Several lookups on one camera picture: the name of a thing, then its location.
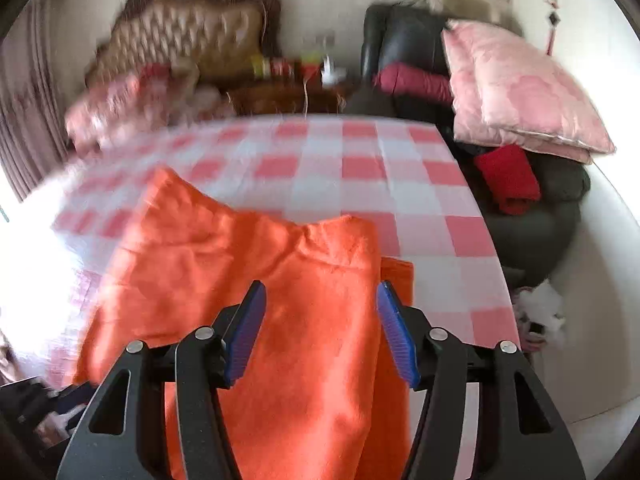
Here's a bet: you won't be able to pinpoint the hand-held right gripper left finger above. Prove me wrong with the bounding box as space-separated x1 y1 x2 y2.
56 280 267 480

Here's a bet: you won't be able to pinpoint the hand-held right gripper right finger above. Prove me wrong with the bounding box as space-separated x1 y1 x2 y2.
376 281 587 480

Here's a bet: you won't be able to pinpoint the orange pants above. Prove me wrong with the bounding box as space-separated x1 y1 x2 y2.
72 166 416 480

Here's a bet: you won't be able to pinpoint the white cloth on floor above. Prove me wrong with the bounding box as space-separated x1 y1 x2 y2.
514 279 569 352

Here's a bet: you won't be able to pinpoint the pink checkered table cloth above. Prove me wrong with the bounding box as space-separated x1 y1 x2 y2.
47 114 521 480

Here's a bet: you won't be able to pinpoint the red cloth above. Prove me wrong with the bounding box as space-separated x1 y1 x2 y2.
474 144 542 216

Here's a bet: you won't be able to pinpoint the wooden nightstand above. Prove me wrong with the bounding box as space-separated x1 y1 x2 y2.
227 79 352 117

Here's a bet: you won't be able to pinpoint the flat pink pillow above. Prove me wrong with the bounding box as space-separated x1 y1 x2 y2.
452 122 596 166

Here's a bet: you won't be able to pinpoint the dark red cushion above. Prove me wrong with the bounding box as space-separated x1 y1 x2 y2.
374 62 453 106

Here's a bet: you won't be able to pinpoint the pink floral pillow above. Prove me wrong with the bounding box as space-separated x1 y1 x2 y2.
65 62 237 152

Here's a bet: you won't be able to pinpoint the white object on nightstand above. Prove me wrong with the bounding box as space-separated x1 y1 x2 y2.
320 54 347 87

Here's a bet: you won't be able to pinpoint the large pink pillow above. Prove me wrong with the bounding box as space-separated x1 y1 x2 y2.
441 19 617 155

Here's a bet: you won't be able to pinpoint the black leather chair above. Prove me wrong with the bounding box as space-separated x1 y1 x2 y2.
360 4 456 126

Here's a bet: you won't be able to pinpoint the pink curtain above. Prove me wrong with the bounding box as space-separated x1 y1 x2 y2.
0 0 69 202

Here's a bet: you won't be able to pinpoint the brown tufted headboard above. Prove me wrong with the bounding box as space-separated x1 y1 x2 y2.
85 0 283 92

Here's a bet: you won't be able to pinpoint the red hanging knot ornament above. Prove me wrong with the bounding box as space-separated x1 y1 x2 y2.
541 0 562 57

